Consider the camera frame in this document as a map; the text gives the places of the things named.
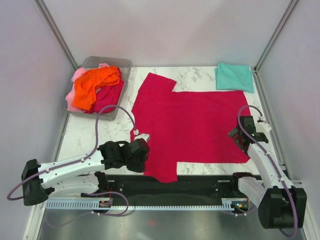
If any aluminium frame post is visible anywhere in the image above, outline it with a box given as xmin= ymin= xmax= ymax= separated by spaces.
xmin=34 ymin=0 xmax=79 ymax=70
xmin=252 ymin=0 xmax=301 ymax=73

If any magenta t shirt in bin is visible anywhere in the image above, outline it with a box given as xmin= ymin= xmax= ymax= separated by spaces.
xmin=90 ymin=68 xmax=125 ymax=114

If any light pink t shirt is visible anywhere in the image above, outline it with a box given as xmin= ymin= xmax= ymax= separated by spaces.
xmin=65 ymin=63 xmax=112 ymax=113

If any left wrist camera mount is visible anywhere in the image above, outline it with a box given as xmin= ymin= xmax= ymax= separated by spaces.
xmin=129 ymin=129 xmax=151 ymax=154

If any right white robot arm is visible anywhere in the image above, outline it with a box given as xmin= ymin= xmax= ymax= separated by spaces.
xmin=229 ymin=123 xmax=307 ymax=229

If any grey plastic bin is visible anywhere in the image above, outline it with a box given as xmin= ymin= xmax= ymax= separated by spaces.
xmin=67 ymin=56 xmax=133 ymax=121

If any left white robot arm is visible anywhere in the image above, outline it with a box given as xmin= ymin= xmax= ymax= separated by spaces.
xmin=21 ymin=138 xmax=150 ymax=206

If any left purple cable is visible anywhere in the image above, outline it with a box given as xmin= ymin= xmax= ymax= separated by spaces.
xmin=6 ymin=105 xmax=140 ymax=217

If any folded teal t shirt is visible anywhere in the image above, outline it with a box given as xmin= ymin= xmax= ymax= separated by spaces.
xmin=214 ymin=62 xmax=254 ymax=93

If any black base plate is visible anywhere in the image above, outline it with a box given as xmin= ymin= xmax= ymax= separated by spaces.
xmin=51 ymin=174 xmax=258 ymax=207

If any orange t shirt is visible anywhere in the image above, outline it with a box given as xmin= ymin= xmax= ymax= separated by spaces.
xmin=72 ymin=66 xmax=122 ymax=111

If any crimson red t shirt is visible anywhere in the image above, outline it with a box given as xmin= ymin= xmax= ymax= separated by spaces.
xmin=132 ymin=73 xmax=250 ymax=183

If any white slotted cable duct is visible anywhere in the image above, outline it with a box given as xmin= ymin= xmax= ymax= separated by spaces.
xmin=45 ymin=197 xmax=248 ymax=211

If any right aluminium frame post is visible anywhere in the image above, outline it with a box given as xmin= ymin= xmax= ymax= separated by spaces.
xmin=252 ymin=0 xmax=301 ymax=73

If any left aluminium frame post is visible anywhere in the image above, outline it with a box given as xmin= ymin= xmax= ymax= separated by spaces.
xmin=34 ymin=0 xmax=79 ymax=70

